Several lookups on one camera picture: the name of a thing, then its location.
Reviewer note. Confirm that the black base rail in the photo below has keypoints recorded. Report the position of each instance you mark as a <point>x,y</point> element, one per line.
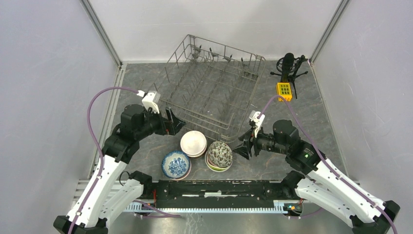
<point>220,193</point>

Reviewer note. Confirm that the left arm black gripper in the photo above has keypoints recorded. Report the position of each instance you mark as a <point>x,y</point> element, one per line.
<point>172,120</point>

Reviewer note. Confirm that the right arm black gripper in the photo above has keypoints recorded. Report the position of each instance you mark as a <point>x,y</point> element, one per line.
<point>245,150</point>

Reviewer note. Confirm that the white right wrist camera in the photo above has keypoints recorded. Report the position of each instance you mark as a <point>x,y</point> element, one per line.
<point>256,121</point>

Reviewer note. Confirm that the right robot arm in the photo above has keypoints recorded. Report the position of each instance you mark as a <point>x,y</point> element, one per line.
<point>317,179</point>

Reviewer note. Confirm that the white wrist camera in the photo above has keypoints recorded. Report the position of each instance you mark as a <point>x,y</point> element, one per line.
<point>256,121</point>
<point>150,100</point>

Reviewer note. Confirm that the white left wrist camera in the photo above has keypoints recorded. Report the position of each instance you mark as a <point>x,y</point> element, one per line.
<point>150,100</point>

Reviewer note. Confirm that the green and white bowl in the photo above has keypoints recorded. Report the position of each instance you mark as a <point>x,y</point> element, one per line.
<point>215,168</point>

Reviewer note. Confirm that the grey wire dish rack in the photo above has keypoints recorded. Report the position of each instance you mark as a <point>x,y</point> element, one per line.
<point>210,86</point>

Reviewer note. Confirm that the floral brown patterned bowl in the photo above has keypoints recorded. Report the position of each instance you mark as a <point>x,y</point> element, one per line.
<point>220,154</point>

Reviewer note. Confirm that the yellow block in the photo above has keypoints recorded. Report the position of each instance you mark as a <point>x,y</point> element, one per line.
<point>283,89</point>

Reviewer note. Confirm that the white upper bowl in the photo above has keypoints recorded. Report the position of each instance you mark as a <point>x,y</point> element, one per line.
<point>193,142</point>

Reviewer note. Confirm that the white outer bowl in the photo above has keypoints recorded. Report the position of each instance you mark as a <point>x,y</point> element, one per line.
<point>206,155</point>

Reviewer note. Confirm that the black microphone on tripod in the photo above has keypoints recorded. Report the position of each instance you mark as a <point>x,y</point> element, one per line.
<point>288,67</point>

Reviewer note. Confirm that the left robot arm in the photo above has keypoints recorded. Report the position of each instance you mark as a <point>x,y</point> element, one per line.
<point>94,212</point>

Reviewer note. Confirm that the blue floral bowl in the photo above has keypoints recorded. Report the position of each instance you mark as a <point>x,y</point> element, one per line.
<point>174,156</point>

